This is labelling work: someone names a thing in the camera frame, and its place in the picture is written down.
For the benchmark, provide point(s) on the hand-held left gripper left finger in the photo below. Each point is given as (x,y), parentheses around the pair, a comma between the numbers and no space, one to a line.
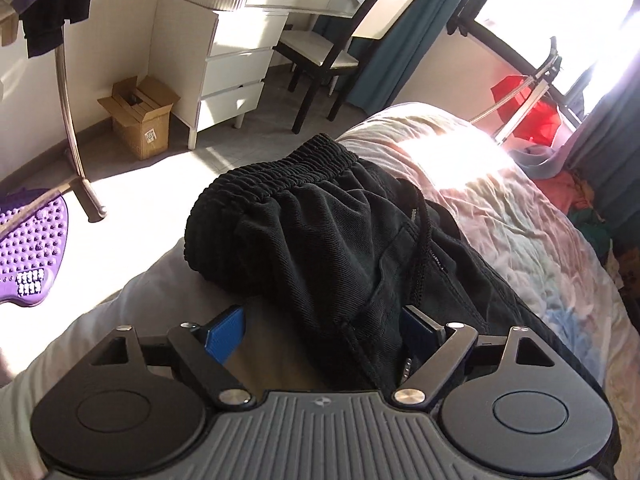
(225,335)

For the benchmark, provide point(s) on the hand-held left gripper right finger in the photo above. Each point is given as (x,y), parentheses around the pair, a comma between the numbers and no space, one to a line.
(417,332)

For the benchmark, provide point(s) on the pile of colourful clothes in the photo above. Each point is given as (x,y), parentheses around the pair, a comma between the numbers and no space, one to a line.
(575,190)

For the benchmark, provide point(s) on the metal clothes rack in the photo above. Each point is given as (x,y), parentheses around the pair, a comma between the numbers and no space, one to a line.
(67,110)

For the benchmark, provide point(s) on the bed with pastel sheet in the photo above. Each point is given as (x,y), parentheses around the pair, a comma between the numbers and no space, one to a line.
(500,185)

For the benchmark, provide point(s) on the purple studded mat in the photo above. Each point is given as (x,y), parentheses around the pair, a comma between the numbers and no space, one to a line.
(35,240)

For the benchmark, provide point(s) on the open cardboard box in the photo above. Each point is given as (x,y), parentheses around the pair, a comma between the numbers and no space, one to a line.
(145,130)

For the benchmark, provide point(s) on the red garment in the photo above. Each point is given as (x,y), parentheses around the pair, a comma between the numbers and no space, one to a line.
(540,120)

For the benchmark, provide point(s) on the white garment steamer stand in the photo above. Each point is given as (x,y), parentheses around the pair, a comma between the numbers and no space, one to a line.
(530,95)

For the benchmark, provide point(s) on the blue curtain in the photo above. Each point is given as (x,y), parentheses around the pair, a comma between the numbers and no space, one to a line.
(615,150)
(415,50)

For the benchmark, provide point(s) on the white drawer cabinet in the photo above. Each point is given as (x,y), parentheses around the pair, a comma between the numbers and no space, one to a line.
(235,60)

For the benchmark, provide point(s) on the white backed dark chair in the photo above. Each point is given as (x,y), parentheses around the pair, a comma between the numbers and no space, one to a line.
(385,5)

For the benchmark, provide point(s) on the dark framed window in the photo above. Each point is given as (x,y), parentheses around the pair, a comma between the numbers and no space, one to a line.
(550,10)

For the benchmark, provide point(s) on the black hanging garment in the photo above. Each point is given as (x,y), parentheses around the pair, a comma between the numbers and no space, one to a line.
(55,0)

